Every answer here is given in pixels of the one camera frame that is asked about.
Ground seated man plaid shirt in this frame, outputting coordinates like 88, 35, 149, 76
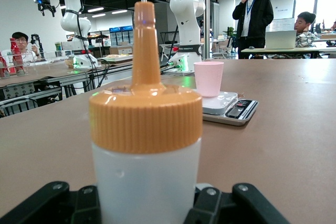
293, 11, 317, 49

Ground brown table cover sheet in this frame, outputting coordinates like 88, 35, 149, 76
0, 58, 336, 224

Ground neighbouring brown work table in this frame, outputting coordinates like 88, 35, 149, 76
0, 58, 132, 88

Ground glass door display fridges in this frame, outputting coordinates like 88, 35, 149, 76
109, 25, 134, 47

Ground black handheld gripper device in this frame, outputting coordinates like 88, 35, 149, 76
30, 34, 46, 61

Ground silver laptop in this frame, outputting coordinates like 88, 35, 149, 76
264, 29, 298, 50

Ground long office desk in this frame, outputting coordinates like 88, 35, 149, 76
240, 47, 336, 59

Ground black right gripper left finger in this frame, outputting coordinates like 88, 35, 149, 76
0, 181, 102, 224

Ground standing man black jacket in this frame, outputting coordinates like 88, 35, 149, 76
232, 0, 275, 59

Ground silver digital kitchen scale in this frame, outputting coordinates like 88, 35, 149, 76
201, 91, 259, 126

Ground seated man with glasses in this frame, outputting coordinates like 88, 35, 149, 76
12, 31, 43, 63

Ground black background robot gripper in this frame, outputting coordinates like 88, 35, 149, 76
33, 0, 57, 17

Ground green potted plant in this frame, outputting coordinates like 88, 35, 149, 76
225, 26, 237, 40

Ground pink plastic cup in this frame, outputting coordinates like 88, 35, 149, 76
193, 61, 225, 98

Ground white notice board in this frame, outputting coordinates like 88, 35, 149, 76
269, 18, 296, 33

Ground tray with food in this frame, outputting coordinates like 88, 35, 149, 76
100, 54, 134, 64

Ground red bottle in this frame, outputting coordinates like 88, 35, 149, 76
0, 50, 11, 78
9, 37, 25, 74

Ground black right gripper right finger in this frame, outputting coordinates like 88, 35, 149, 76
183, 183, 292, 224

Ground squeeze bottle with orange cap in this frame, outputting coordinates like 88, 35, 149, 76
88, 1, 204, 224

